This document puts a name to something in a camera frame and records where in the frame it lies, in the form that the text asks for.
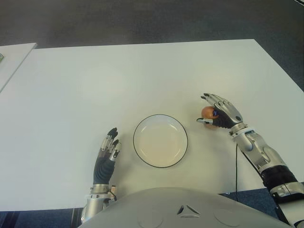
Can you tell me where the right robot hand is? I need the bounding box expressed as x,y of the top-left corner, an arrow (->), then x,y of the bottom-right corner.
196,93 -> 244,130

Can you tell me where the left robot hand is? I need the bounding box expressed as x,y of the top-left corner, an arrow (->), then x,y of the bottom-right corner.
93,127 -> 122,185

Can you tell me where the red yellow apple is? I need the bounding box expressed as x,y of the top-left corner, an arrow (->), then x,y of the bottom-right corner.
201,106 -> 220,130

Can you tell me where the white plate black rim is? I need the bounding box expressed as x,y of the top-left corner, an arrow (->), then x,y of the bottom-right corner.
133,114 -> 189,169

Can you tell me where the grey robot torso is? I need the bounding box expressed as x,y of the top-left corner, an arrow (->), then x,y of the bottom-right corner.
78,187 -> 295,228

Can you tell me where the black cable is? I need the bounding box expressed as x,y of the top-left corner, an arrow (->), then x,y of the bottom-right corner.
235,142 -> 239,201

